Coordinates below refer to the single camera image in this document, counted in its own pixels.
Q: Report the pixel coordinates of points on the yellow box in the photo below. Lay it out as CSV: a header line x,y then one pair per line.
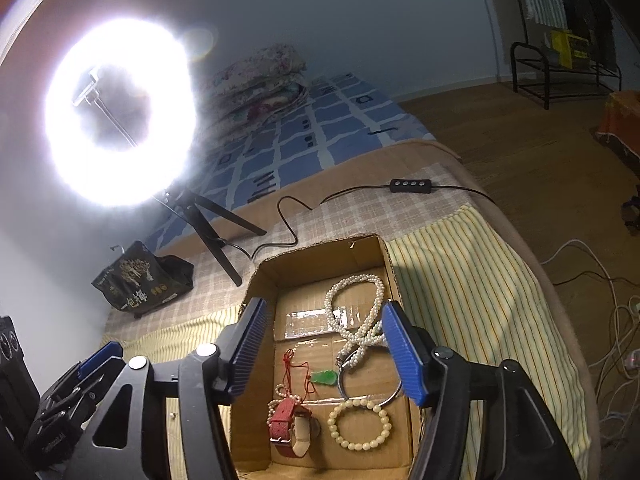
x,y
562,47

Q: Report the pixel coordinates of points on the folded floral quilt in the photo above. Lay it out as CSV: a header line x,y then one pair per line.
x,y
250,85

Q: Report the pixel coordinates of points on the black clothes rack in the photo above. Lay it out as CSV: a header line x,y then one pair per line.
x,y
546,90

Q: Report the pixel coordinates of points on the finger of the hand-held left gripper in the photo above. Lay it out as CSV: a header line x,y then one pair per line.
x,y
100,356
55,437

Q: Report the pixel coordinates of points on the phone holder clamp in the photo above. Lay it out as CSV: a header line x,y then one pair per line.
x,y
85,92

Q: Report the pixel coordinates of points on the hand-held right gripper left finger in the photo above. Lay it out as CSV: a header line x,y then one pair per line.
x,y
250,350

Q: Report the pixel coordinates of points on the black tripod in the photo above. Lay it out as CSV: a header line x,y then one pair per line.
x,y
220,255

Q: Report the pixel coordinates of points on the blue patterned sheet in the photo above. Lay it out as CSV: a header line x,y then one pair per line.
x,y
300,150

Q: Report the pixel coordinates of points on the black hanging garment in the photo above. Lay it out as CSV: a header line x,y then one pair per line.
x,y
602,30

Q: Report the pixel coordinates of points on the black printed bag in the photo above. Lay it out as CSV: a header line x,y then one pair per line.
x,y
145,280

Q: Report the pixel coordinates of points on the white power strip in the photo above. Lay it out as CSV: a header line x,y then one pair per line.
x,y
631,365

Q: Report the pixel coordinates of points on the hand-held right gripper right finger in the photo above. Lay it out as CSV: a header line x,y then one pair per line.
x,y
405,355

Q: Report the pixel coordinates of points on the cardboard box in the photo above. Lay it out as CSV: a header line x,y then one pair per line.
x,y
300,285

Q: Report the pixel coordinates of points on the beige checked sheet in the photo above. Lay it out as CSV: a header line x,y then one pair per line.
x,y
325,220

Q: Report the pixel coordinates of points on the tan mattress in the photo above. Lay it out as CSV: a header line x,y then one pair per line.
x,y
565,340

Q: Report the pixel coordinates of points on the black gadget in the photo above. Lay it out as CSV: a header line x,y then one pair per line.
x,y
631,215

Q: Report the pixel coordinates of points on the orange patterned cloth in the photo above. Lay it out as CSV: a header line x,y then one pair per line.
x,y
620,125

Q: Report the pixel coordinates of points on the thin dark bangle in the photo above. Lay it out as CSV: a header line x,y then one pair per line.
x,y
341,382

